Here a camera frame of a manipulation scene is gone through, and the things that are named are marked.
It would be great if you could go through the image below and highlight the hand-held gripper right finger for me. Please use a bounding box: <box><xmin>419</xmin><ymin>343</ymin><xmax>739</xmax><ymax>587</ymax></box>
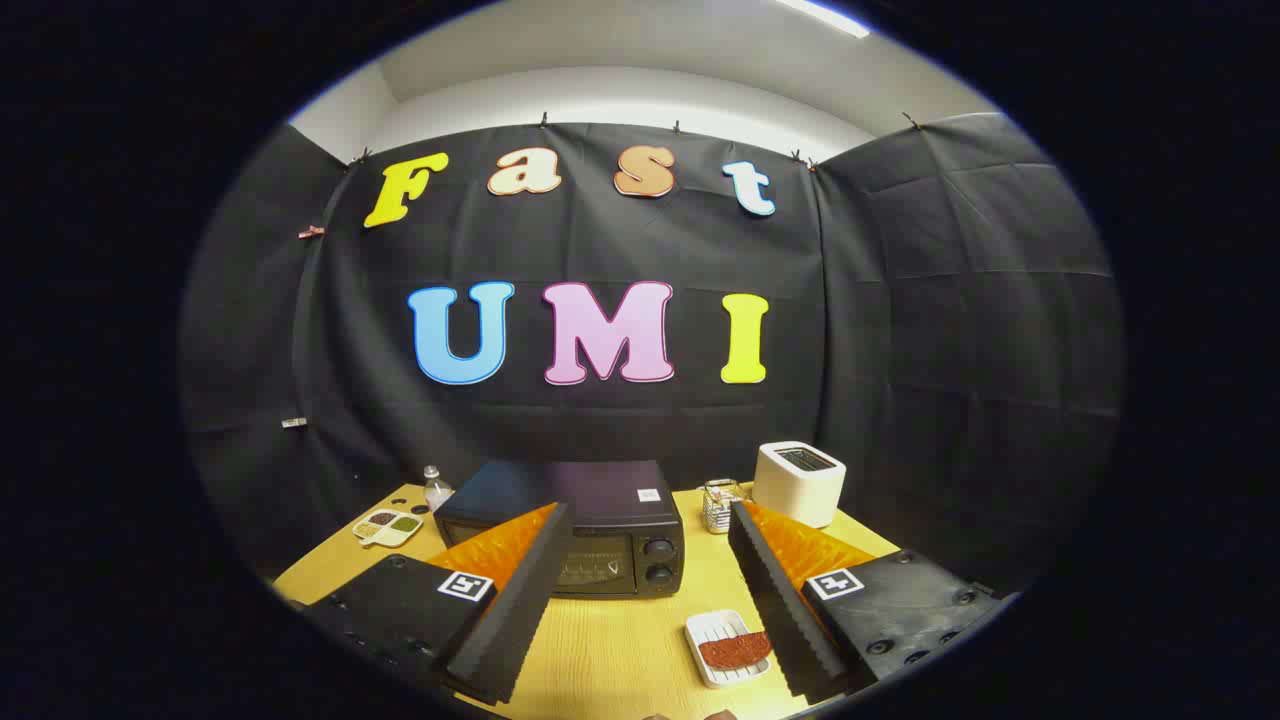
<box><xmin>728</xmin><ymin>500</ymin><xmax>1006</xmax><ymax>706</ymax></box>

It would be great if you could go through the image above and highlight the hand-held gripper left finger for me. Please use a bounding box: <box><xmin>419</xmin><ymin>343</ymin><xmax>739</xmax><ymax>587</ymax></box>
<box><xmin>300</xmin><ymin>502</ymin><xmax>574</xmax><ymax>706</ymax></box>

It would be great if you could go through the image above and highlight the reddish-brown meat slice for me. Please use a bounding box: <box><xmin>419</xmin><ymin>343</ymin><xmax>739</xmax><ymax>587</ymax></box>
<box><xmin>698</xmin><ymin>631</ymin><xmax>773</xmax><ymax>671</ymax></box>

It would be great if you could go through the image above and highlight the black toaster oven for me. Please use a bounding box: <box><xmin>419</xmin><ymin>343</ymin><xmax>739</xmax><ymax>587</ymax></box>
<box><xmin>433</xmin><ymin>460</ymin><xmax>687</xmax><ymax>599</ymax></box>

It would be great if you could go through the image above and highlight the white pop-up toaster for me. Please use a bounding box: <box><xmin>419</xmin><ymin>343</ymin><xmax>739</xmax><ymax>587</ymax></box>
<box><xmin>752</xmin><ymin>441</ymin><xmax>847</xmax><ymax>529</ymax></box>

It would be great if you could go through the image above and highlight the white ribbed plate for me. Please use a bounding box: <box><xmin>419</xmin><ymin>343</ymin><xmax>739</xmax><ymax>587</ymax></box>
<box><xmin>685</xmin><ymin>610</ymin><xmax>773</xmax><ymax>690</ymax></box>

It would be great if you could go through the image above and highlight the white divided condiment dish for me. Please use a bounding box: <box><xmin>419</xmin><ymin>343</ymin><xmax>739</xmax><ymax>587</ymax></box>
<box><xmin>352</xmin><ymin>508</ymin><xmax>425</xmax><ymax>549</ymax></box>

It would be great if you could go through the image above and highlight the black backdrop cloth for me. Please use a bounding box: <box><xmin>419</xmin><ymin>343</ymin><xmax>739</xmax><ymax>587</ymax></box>
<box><xmin>180</xmin><ymin>112</ymin><xmax>1126</xmax><ymax>591</ymax></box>

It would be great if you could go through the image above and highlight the wire basket holder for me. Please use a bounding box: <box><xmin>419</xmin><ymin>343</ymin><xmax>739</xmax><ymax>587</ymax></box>
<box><xmin>702</xmin><ymin>479</ymin><xmax>749</xmax><ymax>535</ymax></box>

